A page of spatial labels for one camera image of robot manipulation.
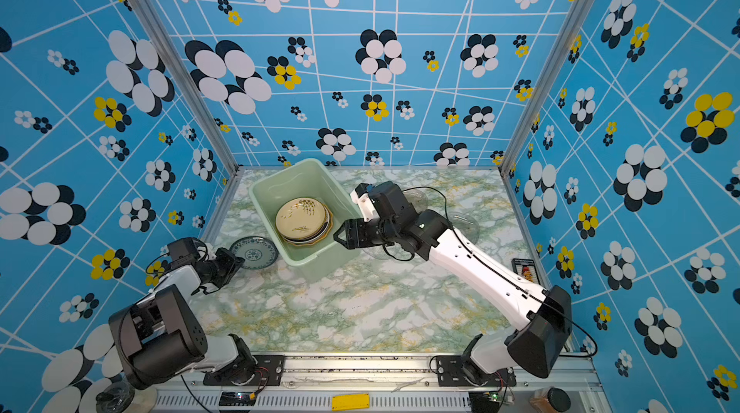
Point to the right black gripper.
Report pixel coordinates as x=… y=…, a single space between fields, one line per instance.
x=356 y=231

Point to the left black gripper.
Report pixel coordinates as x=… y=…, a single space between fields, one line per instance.
x=230 y=263

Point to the small teal patterned plate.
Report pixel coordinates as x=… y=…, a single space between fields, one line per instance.
x=255 y=252

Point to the beige bowl plate with leaves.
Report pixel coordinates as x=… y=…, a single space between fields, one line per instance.
x=301 y=218

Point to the light green plastic bin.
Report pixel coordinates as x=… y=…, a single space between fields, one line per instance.
x=308 y=178

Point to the clear glass plate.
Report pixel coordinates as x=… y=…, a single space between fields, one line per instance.
x=467 y=225

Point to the yellow dotted plate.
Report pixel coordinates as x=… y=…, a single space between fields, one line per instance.
x=322 y=234

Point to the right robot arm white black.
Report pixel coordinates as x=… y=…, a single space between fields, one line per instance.
x=541 y=319

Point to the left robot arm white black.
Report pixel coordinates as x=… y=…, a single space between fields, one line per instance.
x=159 y=337

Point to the clear tape roll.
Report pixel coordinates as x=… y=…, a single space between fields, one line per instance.
x=121 y=397

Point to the black battery charger box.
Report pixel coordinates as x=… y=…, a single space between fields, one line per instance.
x=526 y=268

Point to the brown jar black lid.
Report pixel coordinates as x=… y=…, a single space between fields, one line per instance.
x=551 y=400

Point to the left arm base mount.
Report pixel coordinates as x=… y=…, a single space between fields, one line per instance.
x=268 y=372

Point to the yellow tag on rail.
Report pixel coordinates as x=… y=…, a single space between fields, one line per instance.
x=350 y=402

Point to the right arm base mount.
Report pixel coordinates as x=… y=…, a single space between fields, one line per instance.
x=449 y=370

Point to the aluminium front rail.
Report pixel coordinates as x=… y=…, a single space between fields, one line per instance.
x=396 y=382

